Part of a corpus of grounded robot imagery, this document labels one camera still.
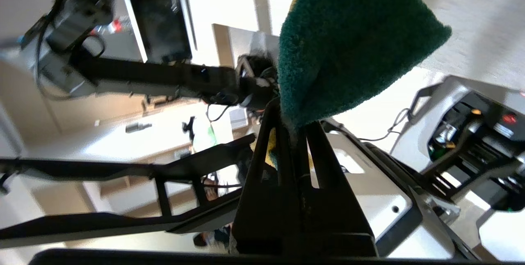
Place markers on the light wooden shelf unit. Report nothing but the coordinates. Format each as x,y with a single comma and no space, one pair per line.
135,187

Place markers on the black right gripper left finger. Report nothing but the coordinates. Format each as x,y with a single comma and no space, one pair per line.
262,215

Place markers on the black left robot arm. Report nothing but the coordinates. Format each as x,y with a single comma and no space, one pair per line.
164,76

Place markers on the white and black robot base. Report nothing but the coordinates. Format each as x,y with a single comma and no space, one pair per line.
471,154

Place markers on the white glossy cabinet front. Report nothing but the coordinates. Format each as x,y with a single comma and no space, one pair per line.
242,43

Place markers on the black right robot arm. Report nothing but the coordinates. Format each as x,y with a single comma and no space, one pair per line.
123,170

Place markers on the black built-in oven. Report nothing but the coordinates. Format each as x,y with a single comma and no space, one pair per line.
160,27

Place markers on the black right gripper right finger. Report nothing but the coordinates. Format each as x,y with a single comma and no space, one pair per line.
332,220

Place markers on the green and yellow sponge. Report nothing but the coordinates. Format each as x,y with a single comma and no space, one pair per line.
348,43

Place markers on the green and white bag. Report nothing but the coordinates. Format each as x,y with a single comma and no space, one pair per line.
205,138

